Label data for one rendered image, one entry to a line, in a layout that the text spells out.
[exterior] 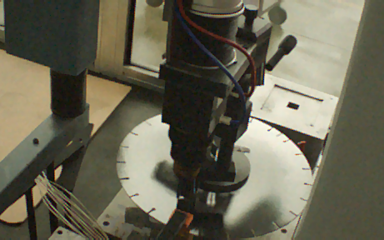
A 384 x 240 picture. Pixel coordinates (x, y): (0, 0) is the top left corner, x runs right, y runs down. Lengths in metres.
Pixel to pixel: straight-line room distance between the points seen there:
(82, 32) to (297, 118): 0.68
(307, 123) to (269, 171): 0.26
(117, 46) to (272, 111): 0.47
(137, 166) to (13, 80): 0.66
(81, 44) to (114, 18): 0.83
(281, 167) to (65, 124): 0.37
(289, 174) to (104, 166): 0.44
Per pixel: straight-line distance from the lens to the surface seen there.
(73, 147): 1.03
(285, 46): 0.80
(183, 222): 0.85
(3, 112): 1.44
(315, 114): 1.27
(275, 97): 1.29
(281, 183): 0.98
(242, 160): 1.00
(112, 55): 1.54
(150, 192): 0.92
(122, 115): 1.43
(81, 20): 0.64
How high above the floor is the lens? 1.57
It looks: 35 degrees down
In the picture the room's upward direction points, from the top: 8 degrees clockwise
